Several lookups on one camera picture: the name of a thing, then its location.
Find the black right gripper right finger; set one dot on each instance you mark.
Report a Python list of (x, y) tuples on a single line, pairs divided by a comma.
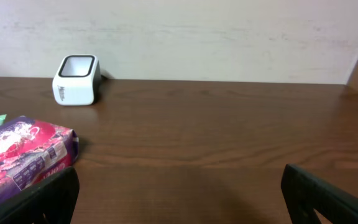
[(306, 195)]

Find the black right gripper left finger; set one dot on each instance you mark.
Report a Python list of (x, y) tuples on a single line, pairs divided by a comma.
[(52, 200)]

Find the purple red snack packet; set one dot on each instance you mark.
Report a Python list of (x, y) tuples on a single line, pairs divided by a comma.
[(32, 150)]

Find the white barcode scanner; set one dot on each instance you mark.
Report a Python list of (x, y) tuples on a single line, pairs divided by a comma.
[(77, 80)]

